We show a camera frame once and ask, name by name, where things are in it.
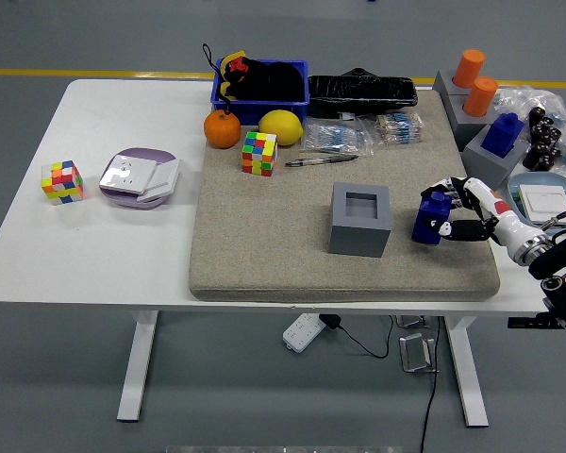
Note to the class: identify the clear bag of taped resistors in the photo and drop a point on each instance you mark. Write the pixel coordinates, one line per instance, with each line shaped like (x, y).
(398, 128)

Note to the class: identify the grey cube seal holder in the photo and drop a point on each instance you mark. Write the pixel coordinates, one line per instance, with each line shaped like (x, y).
(358, 240)
(443, 82)
(467, 127)
(483, 165)

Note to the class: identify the purple plate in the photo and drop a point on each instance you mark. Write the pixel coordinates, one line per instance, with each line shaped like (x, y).
(122, 201)

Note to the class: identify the orange cylinder seal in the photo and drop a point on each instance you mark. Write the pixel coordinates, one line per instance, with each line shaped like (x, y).
(469, 68)
(480, 96)

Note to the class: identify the white wall switch panel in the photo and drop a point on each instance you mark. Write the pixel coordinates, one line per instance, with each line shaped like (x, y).
(544, 200)
(165, 177)

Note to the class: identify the large colourful puzzle cube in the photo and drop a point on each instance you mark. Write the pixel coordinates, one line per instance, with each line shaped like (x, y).
(259, 153)

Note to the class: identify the blue square seal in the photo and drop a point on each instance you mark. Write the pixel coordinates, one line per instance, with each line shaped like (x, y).
(424, 229)
(502, 137)

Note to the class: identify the dark ballpoint pen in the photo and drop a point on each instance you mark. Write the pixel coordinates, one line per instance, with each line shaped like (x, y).
(330, 159)

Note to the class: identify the orange fruit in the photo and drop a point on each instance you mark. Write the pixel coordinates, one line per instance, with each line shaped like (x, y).
(222, 129)

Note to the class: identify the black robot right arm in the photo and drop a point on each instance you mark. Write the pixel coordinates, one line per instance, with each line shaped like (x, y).
(561, 264)

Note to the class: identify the yellow lemon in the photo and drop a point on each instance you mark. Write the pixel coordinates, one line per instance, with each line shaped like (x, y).
(280, 127)

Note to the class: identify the black table control panel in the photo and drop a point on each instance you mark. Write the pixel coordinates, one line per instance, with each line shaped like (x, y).
(521, 323)

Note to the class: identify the black cylindrical cap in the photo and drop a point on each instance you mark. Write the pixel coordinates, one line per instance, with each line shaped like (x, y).
(547, 131)
(544, 148)
(537, 114)
(540, 162)

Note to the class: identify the black wrapped keyboard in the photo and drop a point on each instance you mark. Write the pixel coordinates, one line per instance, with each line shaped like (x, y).
(358, 94)

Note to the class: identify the crumpled clear plastic bag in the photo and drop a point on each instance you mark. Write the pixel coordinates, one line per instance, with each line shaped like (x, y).
(519, 96)

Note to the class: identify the light blue plate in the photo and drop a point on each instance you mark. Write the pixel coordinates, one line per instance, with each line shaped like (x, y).
(542, 179)

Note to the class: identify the white wall socket panel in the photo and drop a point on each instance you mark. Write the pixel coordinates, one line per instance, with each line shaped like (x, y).
(125, 173)

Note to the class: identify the small metal stand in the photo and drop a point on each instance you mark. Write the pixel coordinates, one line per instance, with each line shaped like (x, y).
(410, 322)

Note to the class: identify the grey-brown fabric mat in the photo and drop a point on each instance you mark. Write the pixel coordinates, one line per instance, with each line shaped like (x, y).
(264, 236)

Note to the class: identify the white table leg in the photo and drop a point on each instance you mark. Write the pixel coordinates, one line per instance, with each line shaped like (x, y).
(137, 368)
(467, 373)

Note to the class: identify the large metal stand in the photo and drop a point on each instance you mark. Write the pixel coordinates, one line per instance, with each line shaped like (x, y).
(415, 354)

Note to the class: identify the clear bag of blue resistors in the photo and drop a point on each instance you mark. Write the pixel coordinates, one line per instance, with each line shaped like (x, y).
(335, 137)

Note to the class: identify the blue plastic bin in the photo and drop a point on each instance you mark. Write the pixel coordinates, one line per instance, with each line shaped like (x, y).
(245, 111)

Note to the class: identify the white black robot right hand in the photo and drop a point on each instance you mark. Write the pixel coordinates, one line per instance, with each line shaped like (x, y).
(507, 222)

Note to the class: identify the white power strip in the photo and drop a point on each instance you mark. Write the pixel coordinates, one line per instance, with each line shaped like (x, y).
(302, 332)

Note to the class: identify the small colourful puzzle cube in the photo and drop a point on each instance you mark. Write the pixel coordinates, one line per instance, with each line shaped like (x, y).
(62, 183)

